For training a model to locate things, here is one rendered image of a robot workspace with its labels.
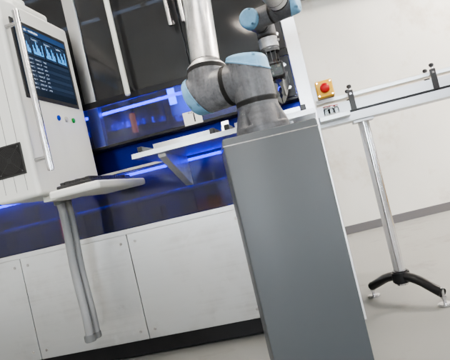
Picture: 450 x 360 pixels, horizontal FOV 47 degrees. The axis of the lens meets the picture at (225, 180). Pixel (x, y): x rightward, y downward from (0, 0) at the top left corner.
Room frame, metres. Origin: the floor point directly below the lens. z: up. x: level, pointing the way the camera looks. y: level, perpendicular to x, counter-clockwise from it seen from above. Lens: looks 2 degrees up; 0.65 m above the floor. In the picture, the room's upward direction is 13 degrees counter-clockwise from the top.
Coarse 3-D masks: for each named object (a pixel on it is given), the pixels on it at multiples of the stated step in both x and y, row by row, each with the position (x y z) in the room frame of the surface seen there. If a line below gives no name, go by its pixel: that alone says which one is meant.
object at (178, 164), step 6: (162, 156) 1.99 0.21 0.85; (168, 156) 2.02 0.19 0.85; (174, 156) 2.11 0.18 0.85; (180, 156) 2.20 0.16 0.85; (186, 156) 2.31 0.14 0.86; (168, 162) 2.05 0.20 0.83; (174, 162) 2.09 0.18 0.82; (180, 162) 2.18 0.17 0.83; (186, 162) 2.29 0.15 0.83; (174, 168) 2.11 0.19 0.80; (180, 168) 2.16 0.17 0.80; (186, 168) 2.26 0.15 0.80; (180, 174) 2.18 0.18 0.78; (186, 174) 2.24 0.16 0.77; (186, 180) 2.25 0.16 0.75; (192, 180) 2.32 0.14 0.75
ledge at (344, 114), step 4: (340, 112) 2.20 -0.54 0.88; (344, 112) 2.20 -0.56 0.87; (348, 112) 2.20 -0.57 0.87; (324, 116) 2.21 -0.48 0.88; (328, 116) 2.21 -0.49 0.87; (332, 116) 2.21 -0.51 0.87; (336, 116) 2.21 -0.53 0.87; (340, 116) 2.20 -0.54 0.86; (344, 116) 2.23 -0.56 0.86; (348, 116) 2.27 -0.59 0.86; (320, 120) 2.22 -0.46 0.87; (324, 120) 2.22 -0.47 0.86; (328, 120) 2.22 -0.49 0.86; (332, 120) 2.26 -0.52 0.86; (336, 120) 2.31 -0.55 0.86
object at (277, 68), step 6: (270, 48) 1.94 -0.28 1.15; (276, 48) 1.96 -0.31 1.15; (270, 54) 1.96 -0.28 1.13; (270, 60) 1.96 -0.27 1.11; (276, 60) 1.93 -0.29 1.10; (270, 66) 1.94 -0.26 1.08; (276, 66) 1.94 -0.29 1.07; (282, 66) 1.94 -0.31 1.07; (276, 72) 1.94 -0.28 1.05; (282, 72) 1.94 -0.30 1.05; (276, 78) 1.99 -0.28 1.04
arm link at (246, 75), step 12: (228, 60) 1.42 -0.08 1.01; (240, 60) 1.39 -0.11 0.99; (252, 60) 1.39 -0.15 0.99; (264, 60) 1.41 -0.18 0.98; (228, 72) 1.42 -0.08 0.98; (240, 72) 1.39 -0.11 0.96; (252, 72) 1.39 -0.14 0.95; (264, 72) 1.40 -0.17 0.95; (228, 84) 1.42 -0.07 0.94; (240, 84) 1.40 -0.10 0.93; (252, 84) 1.39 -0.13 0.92; (264, 84) 1.39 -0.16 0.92; (228, 96) 1.44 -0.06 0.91; (240, 96) 1.41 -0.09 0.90; (252, 96) 1.39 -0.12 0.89
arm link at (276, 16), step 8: (264, 0) 1.74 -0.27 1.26; (272, 0) 1.73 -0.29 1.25; (280, 0) 1.75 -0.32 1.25; (288, 0) 1.78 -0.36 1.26; (296, 0) 1.80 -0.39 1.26; (272, 8) 1.78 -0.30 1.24; (280, 8) 1.78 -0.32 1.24; (288, 8) 1.80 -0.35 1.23; (296, 8) 1.80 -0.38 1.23; (272, 16) 1.83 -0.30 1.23; (280, 16) 1.83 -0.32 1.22; (288, 16) 1.83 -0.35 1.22
